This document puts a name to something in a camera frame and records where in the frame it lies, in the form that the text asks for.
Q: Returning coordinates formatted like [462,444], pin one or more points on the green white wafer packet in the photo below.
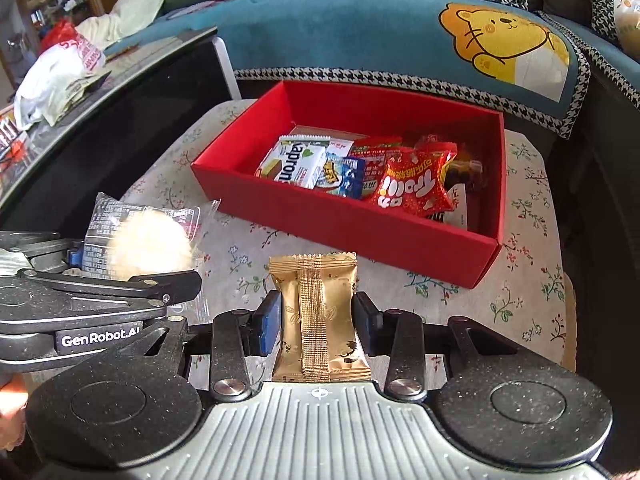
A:
[295,165]

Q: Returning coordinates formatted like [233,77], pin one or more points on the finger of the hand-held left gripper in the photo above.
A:
[40,250]
[125,290]

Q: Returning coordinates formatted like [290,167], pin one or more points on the teal lion-print sofa cover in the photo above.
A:
[350,35]

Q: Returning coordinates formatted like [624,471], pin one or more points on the clear brown cake packet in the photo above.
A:
[465,170]

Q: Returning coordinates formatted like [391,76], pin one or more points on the red plastic bag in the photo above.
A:
[57,35]

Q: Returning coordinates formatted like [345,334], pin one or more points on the red gummy candy packet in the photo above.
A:
[415,185]

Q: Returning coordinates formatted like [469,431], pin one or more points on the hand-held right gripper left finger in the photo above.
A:
[267,325]

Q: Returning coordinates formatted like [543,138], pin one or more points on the teal houndstooth-trim sofa cover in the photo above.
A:
[610,75]

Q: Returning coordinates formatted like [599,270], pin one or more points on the red cardboard box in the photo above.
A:
[350,240]

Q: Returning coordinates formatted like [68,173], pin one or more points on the black glossy table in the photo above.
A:
[125,125]

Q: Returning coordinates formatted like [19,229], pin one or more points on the clear round white cake packet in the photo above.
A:
[150,245]

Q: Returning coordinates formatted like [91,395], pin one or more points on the crumpled white plastic bag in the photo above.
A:
[55,80]

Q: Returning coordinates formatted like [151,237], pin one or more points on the pale white cloth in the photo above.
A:
[135,5]

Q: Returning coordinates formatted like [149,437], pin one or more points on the floral tablecloth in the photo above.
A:
[525,260]

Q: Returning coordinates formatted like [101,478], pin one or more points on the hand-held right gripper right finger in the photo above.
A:
[367,325]

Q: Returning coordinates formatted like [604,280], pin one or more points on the red white stick packet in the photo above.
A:
[370,160]

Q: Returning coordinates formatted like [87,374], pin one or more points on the gold snack packet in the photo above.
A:
[320,310]

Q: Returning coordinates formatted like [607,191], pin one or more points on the blue snack packet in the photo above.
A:
[345,177]

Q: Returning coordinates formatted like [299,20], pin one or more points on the printed white plastic bag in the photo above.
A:
[627,10]

